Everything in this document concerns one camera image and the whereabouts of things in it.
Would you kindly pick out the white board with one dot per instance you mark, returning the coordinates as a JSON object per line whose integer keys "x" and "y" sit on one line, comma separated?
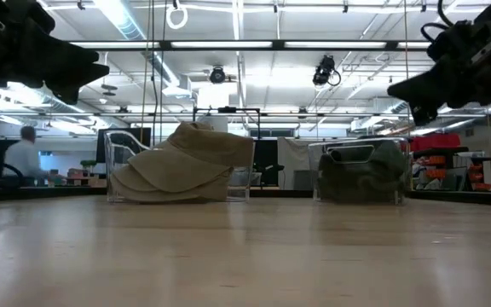
{"x": 292, "y": 158}

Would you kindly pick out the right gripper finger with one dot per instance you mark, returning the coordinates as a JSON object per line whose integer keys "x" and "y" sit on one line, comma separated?
{"x": 424, "y": 87}
{"x": 423, "y": 114}

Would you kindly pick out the black round hanging device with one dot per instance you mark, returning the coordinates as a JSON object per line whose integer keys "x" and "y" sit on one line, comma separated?
{"x": 217, "y": 75}

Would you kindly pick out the red storage bins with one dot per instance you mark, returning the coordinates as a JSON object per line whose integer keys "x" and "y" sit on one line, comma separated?
{"x": 435, "y": 141}

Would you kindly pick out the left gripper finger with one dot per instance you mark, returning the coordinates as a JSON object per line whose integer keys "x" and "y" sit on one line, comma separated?
{"x": 68, "y": 94}
{"x": 77, "y": 66}

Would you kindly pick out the black hanging camera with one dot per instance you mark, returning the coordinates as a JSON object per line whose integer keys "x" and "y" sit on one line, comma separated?
{"x": 324, "y": 70}

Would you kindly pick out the overhead light bar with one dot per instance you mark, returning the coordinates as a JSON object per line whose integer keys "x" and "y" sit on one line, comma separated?
{"x": 220, "y": 44}

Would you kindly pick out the tan baseball cap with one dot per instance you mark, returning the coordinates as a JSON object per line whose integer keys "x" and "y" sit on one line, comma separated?
{"x": 119, "y": 179}
{"x": 211, "y": 145}
{"x": 143, "y": 197}

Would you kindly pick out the person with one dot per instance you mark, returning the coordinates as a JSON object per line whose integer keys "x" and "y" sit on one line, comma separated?
{"x": 24, "y": 155}

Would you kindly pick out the black aluminium table frame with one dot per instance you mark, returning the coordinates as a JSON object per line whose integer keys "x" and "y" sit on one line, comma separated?
{"x": 36, "y": 194}

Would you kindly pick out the clear plastic bin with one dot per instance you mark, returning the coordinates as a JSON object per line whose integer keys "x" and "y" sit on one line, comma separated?
{"x": 115, "y": 149}
{"x": 315, "y": 170}

